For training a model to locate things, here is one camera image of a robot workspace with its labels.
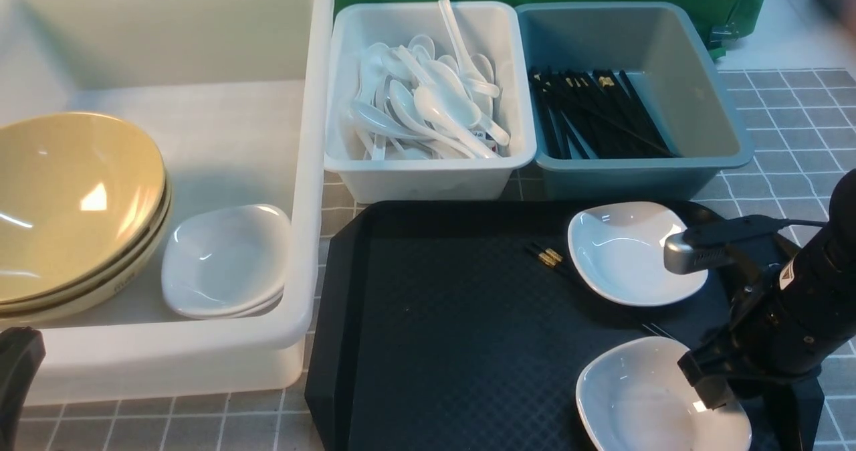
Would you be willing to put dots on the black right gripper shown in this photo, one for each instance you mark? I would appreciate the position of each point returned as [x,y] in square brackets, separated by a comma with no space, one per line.
[762,341]

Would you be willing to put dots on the yellow noodle bowl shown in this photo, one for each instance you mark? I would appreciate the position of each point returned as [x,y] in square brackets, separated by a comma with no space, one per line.
[77,189]

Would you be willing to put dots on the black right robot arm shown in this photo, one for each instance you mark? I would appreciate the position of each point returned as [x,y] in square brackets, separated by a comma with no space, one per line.
[817,283]

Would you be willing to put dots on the stacked yellow bowl in tub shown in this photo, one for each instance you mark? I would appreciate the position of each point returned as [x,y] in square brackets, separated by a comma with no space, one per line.
[100,286]

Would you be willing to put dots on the white square dish near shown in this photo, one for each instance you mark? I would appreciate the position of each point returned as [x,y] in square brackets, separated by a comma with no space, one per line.
[635,397]

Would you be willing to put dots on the white square dish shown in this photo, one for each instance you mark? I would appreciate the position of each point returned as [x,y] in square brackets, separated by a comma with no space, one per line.
[618,251]
[635,397]

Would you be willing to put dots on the white square dish far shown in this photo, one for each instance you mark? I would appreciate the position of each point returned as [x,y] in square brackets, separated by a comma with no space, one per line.
[618,251]

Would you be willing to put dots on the black plastic serving tray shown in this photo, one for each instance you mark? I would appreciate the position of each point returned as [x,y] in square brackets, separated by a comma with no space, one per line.
[437,330]

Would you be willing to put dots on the teal plastic chopstick bin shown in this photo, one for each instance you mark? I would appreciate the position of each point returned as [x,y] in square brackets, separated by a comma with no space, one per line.
[656,44]

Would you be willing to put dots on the black chopsticks pile in bin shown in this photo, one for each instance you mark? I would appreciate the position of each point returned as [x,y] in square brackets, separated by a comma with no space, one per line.
[595,114]

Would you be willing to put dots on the white plastic spoon bin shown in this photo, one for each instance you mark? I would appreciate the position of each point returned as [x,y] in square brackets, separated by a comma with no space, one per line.
[487,27]

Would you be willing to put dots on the white spoons pile in bin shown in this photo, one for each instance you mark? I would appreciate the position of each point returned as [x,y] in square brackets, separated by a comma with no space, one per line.
[426,106]

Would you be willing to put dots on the stacked white dishes in tub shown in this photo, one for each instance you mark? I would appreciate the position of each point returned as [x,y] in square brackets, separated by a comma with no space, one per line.
[226,263]

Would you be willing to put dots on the large white plastic tub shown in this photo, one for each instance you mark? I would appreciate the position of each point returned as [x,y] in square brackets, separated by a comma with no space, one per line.
[234,94]

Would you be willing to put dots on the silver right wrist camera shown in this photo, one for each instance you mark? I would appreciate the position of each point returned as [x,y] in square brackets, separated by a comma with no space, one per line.
[703,246]

